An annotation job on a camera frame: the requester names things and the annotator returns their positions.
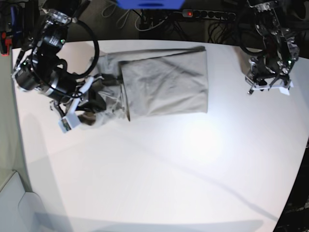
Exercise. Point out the beige t-shirt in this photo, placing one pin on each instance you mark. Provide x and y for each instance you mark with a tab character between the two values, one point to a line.
145	83

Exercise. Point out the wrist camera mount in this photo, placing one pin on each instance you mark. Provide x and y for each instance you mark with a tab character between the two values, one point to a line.
66	111
282	87

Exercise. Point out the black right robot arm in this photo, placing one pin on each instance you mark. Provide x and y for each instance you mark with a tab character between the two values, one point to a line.
50	34

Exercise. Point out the black power strip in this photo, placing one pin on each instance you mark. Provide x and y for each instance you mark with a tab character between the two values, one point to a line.
204	14

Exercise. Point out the red and black clamp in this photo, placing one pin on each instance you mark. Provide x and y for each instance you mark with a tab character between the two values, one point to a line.
5	44

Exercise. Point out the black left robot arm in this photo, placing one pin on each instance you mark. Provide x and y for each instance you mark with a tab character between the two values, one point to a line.
269	22

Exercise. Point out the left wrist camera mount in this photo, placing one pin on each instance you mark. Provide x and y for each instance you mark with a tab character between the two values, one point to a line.
282	87

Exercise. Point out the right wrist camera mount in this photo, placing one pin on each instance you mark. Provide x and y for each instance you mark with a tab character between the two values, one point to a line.
66	111

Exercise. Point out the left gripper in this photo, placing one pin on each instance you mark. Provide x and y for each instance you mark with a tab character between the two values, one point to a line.
263	68

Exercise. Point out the blue box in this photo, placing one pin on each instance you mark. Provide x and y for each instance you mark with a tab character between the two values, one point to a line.
150	4

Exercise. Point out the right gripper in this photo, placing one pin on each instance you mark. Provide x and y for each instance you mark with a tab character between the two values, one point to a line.
53	80

